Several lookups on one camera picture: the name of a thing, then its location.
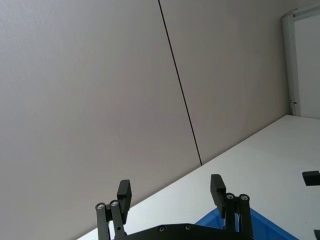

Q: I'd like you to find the black block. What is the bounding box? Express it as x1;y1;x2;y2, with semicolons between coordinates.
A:
302;170;320;186

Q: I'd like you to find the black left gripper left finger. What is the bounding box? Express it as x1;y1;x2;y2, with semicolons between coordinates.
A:
94;179;133;240

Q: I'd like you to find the blue plastic bin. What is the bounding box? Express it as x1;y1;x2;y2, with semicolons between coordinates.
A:
194;206;301;240

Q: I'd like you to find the pale grey door frame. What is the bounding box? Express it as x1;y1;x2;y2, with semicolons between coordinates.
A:
280;4;320;118

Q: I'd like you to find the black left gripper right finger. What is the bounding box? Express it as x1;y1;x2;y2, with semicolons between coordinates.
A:
210;174;254;240

